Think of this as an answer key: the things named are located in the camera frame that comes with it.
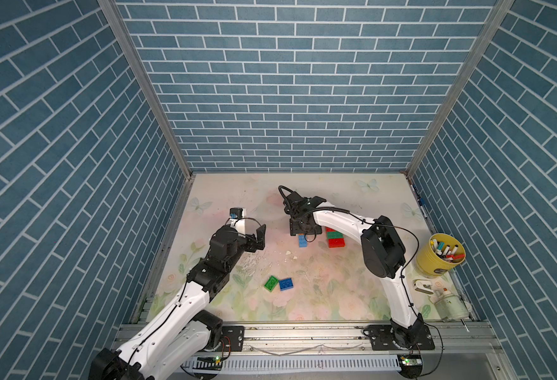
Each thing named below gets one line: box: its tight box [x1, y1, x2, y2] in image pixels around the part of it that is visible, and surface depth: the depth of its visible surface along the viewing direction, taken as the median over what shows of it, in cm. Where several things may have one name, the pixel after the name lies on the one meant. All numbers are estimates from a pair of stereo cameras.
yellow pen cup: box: [416, 232, 467, 277], surface depth 82 cm
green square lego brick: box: [264, 275, 279, 293], surface depth 86 cm
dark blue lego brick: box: [278, 277, 294, 292], surface depth 86 cm
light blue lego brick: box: [298, 232, 308, 248], surface depth 98 cm
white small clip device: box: [412, 278, 435, 295], surface depth 85 cm
